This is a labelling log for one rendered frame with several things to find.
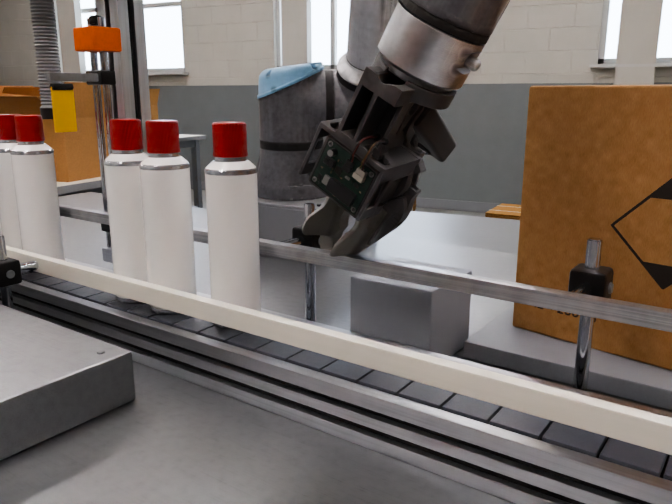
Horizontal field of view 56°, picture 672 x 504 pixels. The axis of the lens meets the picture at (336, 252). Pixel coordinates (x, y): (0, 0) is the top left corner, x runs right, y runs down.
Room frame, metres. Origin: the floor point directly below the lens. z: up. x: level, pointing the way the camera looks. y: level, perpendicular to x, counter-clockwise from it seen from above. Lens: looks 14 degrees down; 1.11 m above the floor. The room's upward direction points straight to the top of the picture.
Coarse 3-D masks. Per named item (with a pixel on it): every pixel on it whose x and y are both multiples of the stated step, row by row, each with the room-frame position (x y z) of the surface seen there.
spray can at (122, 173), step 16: (112, 128) 0.70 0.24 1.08; (128, 128) 0.70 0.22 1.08; (112, 144) 0.70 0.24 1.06; (128, 144) 0.70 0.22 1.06; (112, 160) 0.69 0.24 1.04; (128, 160) 0.69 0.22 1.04; (112, 176) 0.69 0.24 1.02; (128, 176) 0.69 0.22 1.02; (112, 192) 0.69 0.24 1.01; (128, 192) 0.69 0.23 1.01; (112, 208) 0.69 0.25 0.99; (128, 208) 0.69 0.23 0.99; (112, 224) 0.69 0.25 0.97; (128, 224) 0.69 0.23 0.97; (112, 240) 0.69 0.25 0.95; (128, 240) 0.69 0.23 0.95; (144, 240) 0.69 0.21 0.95; (112, 256) 0.70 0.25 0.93; (128, 256) 0.69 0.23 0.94; (144, 256) 0.69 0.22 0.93; (128, 272) 0.69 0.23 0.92; (144, 272) 0.69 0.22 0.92
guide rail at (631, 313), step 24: (72, 216) 0.84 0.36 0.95; (96, 216) 0.81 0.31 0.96; (264, 240) 0.65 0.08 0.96; (336, 264) 0.59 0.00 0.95; (360, 264) 0.57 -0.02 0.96; (384, 264) 0.56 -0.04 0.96; (408, 264) 0.55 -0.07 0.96; (456, 288) 0.52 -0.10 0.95; (480, 288) 0.50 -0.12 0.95; (504, 288) 0.49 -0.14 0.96; (528, 288) 0.48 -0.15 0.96; (576, 312) 0.46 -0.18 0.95; (600, 312) 0.45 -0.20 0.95; (624, 312) 0.44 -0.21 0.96; (648, 312) 0.43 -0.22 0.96
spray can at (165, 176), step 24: (168, 120) 0.67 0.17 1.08; (168, 144) 0.66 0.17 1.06; (144, 168) 0.65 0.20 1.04; (168, 168) 0.65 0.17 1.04; (144, 192) 0.66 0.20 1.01; (168, 192) 0.65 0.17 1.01; (144, 216) 0.66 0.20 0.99; (168, 216) 0.65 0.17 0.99; (168, 240) 0.65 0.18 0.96; (192, 240) 0.67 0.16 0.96; (168, 264) 0.65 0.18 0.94; (192, 264) 0.67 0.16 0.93; (192, 288) 0.66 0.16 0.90; (168, 312) 0.65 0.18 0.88
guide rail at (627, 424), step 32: (32, 256) 0.77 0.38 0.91; (96, 288) 0.69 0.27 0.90; (128, 288) 0.66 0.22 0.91; (160, 288) 0.63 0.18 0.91; (224, 320) 0.57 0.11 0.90; (256, 320) 0.55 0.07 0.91; (288, 320) 0.54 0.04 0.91; (320, 352) 0.51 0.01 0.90; (352, 352) 0.49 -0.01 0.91; (384, 352) 0.47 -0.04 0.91; (416, 352) 0.46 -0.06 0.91; (448, 384) 0.44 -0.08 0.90; (480, 384) 0.42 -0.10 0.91; (512, 384) 0.41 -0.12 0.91; (544, 416) 0.40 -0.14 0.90; (576, 416) 0.38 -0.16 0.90; (608, 416) 0.37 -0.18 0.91; (640, 416) 0.36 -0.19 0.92
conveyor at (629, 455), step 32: (64, 288) 0.74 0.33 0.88; (160, 320) 0.63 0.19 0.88; (192, 320) 0.63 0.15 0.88; (256, 352) 0.55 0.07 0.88; (288, 352) 0.55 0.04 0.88; (384, 384) 0.48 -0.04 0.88; (416, 384) 0.48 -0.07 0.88; (480, 416) 0.43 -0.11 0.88; (512, 416) 0.43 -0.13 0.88; (576, 448) 0.38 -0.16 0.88; (608, 448) 0.38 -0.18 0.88; (640, 448) 0.38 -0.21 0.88
